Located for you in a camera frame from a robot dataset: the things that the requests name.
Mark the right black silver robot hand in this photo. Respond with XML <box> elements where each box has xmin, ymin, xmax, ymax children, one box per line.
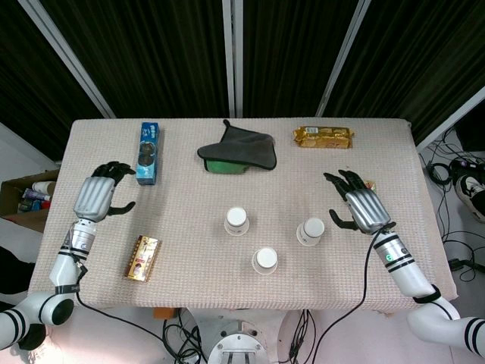
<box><xmin>324</xmin><ymin>169</ymin><xmax>392</xmax><ymax>234</ymax></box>

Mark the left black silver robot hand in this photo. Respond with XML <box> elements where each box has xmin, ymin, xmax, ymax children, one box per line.
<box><xmin>72</xmin><ymin>162</ymin><xmax>136</xmax><ymax>222</ymax></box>

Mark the white paper cup blue band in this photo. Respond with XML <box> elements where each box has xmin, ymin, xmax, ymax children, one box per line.
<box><xmin>252</xmin><ymin>247</ymin><xmax>279</xmax><ymax>275</ymax></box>
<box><xmin>224</xmin><ymin>206</ymin><xmax>252</xmax><ymax>237</ymax></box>
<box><xmin>296</xmin><ymin>217</ymin><xmax>326</xmax><ymax>247</ymax></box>

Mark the round grey robot base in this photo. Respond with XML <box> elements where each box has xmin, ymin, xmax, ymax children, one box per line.
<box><xmin>207</xmin><ymin>318</ymin><xmax>274</xmax><ymax>364</ymax></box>

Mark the blue cookie box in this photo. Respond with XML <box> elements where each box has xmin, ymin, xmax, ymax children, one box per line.
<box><xmin>135</xmin><ymin>121</ymin><xmax>164</xmax><ymax>187</ymax></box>

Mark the brown cardboard box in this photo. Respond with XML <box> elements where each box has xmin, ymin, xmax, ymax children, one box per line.
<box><xmin>0</xmin><ymin>169</ymin><xmax>61</xmax><ymax>233</ymax></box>

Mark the yellow red snack box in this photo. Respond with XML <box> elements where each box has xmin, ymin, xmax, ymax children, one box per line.
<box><xmin>124</xmin><ymin>234</ymin><xmax>163</xmax><ymax>283</ymax></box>

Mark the gold biscuit packet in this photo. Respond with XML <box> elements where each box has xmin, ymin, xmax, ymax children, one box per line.
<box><xmin>292</xmin><ymin>126</ymin><xmax>356</xmax><ymax>149</ymax></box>

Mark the black white sneaker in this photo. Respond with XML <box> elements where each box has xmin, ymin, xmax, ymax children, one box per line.
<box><xmin>454</xmin><ymin>165</ymin><xmax>485</xmax><ymax>223</ymax></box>

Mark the green cloth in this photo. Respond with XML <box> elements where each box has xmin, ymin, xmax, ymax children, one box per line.
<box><xmin>204</xmin><ymin>158</ymin><xmax>251</xmax><ymax>176</ymax></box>

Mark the orange block under table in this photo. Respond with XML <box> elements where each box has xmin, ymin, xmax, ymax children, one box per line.
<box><xmin>153</xmin><ymin>307</ymin><xmax>178</xmax><ymax>322</ymax></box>

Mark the grey microfibre cloth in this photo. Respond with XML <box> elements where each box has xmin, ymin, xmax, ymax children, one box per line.
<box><xmin>196</xmin><ymin>119</ymin><xmax>277</xmax><ymax>172</ymax></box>

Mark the beige woven tablecloth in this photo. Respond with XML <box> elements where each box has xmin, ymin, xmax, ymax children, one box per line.
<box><xmin>28</xmin><ymin>118</ymin><xmax>458</xmax><ymax>315</ymax></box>

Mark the black right hand cable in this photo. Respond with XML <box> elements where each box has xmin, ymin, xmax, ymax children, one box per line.
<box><xmin>313</xmin><ymin>221</ymin><xmax>396</xmax><ymax>364</ymax></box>

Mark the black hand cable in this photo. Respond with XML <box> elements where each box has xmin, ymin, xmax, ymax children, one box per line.
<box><xmin>74</xmin><ymin>261</ymin><xmax>208</xmax><ymax>363</ymax></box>
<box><xmin>313</xmin><ymin>221</ymin><xmax>396</xmax><ymax>364</ymax></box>

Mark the black floor cable bundle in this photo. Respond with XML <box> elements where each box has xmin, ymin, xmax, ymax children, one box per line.
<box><xmin>418</xmin><ymin>127</ymin><xmax>485</xmax><ymax>281</ymax></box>

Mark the black left hand cable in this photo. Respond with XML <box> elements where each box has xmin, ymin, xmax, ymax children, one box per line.
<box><xmin>74</xmin><ymin>261</ymin><xmax>208</xmax><ymax>363</ymax></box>

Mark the white frame post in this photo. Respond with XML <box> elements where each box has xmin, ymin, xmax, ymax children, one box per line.
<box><xmin>221</xmin><ymin>0</ymin><xmax>244</xmax><ymax>118</ymax></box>
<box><xmin>17</xmin><ymin>0</ymin><xmax>116</xmax><ymax>119</ymax></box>
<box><xmin>315</xmin><ymin>0</ymin><xmax>374</xmax><ymax>118</ymax></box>
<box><xmin>415</xmin><ymin>89</ymin><xmax>485</xmax><ymax>149</ymax></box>

